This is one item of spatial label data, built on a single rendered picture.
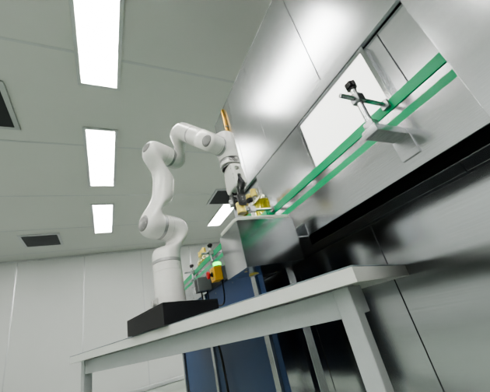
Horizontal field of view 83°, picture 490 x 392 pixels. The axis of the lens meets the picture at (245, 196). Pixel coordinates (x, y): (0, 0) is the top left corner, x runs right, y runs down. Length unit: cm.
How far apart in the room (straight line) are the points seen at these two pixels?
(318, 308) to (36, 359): 656
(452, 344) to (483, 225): 35
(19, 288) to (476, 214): 715
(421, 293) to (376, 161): 45
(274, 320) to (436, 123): 61
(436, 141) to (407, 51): 44
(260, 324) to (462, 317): 55
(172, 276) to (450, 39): 108
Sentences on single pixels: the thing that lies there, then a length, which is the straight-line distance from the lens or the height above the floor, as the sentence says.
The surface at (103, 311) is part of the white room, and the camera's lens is 699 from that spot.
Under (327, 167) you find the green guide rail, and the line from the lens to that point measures 99.
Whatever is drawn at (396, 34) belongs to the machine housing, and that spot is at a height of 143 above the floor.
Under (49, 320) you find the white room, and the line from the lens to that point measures 706.
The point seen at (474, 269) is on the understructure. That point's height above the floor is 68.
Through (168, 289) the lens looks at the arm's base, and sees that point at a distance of 119.
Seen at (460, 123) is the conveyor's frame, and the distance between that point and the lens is 74.
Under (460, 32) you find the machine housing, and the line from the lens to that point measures 60.
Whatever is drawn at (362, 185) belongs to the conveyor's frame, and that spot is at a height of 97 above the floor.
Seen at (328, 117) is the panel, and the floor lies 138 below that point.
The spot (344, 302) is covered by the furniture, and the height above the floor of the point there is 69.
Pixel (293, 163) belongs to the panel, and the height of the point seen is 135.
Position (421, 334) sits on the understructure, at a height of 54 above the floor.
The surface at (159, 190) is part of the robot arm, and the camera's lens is 136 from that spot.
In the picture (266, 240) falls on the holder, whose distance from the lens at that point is 93.
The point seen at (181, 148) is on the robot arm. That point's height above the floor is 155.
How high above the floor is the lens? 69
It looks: 25 degrees up
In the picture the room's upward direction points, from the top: 14 degrees counter-clockwise
